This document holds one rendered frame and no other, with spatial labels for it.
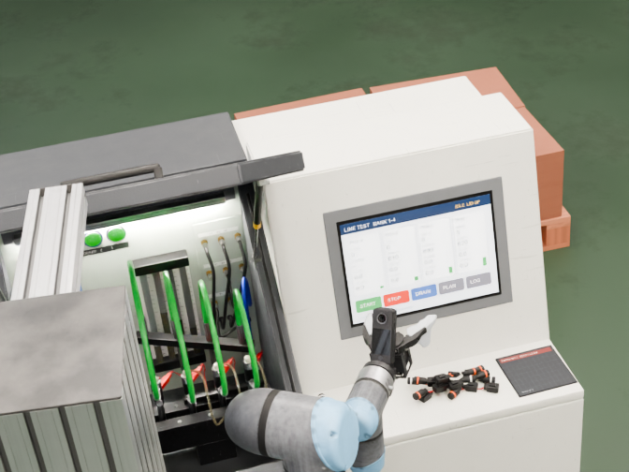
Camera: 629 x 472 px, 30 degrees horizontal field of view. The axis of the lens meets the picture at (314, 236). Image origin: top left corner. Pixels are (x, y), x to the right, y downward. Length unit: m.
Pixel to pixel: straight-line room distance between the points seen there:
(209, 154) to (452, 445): 0.98
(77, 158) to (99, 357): 1.63
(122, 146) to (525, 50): 4.15
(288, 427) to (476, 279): 1.20
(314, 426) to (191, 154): 1.30
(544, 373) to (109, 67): 4.69
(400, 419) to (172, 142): 0.95
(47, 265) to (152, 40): 5.81
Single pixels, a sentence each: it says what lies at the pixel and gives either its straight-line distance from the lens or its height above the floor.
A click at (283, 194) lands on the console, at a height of 1.51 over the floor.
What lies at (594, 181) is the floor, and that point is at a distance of 5.77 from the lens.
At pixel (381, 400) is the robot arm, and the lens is 2.34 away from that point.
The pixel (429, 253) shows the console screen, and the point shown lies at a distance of 3.01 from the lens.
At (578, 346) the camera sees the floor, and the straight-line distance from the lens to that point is 4.75.
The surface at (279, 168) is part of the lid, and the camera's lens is 2.21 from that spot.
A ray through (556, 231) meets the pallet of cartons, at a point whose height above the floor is 0.09.
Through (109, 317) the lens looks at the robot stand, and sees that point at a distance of 1.68.
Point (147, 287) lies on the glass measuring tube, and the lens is 3.14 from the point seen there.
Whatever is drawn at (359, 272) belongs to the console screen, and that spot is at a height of 1.28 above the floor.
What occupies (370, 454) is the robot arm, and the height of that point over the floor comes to 1.35.
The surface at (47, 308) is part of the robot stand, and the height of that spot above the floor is 2.03.
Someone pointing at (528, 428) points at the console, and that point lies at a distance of 3.09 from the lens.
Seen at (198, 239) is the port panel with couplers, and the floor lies 1.31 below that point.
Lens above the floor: 3.02
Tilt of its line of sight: 34 degrees down
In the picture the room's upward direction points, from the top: 6 degrees counter-clockwise
